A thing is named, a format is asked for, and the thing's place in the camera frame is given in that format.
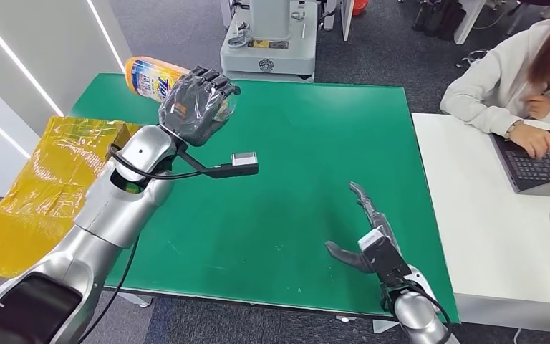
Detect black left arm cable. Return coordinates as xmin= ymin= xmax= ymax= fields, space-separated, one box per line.
xmin=76 ymin=143 xmax=205 ymax=344

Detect cable coil on floor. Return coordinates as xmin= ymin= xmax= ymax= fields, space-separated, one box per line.
xmin=455 ymin=49 xmax=488 ymax=70

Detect person's right hand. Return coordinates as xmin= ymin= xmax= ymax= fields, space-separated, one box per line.
xmin=508 ymin=120 xmax=550 ymax=161

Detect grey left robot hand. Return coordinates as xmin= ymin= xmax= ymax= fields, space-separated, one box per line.
xmin=158 ymin=65 xmax=242 ymax=148

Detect person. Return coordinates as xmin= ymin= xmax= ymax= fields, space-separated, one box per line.
xmin=439 ymin=5 xmax=550 ymax=161

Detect person's left hand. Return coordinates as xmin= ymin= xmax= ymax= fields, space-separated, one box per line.
xmin=525 ymin=94 xmax=550 ymax=120

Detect white desk leg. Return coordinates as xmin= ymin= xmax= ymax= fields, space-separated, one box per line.
xmin=452 ymin=0 xmax=488 ymax=47

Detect person's hand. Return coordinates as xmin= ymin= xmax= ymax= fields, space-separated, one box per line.
xmin=525 ymin=94 xmax=550 ymax=120
xmin=508 ymin=120 xmax=550 ymax=161

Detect white panel edge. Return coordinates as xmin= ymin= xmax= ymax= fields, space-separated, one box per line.
xmin=339 ymin=0 xmax=356 ymax=42

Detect orange plastic bottle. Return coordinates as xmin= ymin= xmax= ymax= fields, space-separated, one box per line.
xmin=123 ymin=55 xmax=237 ymax=120

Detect black shoes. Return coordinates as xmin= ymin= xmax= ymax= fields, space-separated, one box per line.
xmin=411 ymin=0 xmax=467 ymax=42

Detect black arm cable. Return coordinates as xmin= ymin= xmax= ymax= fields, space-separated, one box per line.
xmin=380 ymin=279 xmax=453 ymax=344
xmin=76 ymin=143 xmax=205 ymax=344

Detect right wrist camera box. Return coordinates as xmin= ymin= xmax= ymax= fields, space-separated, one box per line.
xmin=357 ymin=227 xmax=415 ymax=289

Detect yellow taped cardboard box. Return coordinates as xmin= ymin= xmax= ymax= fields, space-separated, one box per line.
xmin=0 ymin=115 xmax=143 ymax=281

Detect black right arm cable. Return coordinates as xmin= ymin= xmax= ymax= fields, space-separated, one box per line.
xmin=380 ymin=279 xmax=453 ymax=344

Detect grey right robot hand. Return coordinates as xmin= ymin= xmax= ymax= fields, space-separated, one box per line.
xmin=324 ymin=181 xmax=400 ymax=275

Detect grey laptop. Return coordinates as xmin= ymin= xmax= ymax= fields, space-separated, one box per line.
xmin=489 ymin=130 xmax=550 ymax=199

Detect green table mat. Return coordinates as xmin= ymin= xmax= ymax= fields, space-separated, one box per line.
xmin=68 ymin=72 xmax=461 ymax=324

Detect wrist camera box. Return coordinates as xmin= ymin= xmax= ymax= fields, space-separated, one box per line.
xmin=357 ymin=227 xmax=415 ymax=289
xmin=176 ymin=144 xmax=260 ymax=181

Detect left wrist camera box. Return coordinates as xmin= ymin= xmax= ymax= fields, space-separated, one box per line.
xmin=176 ymin=144 xmax=260 ymax=181

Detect white desk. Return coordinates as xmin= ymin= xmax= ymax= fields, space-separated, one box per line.
xmin=411 ymin=112 xmax=550 ymax=335

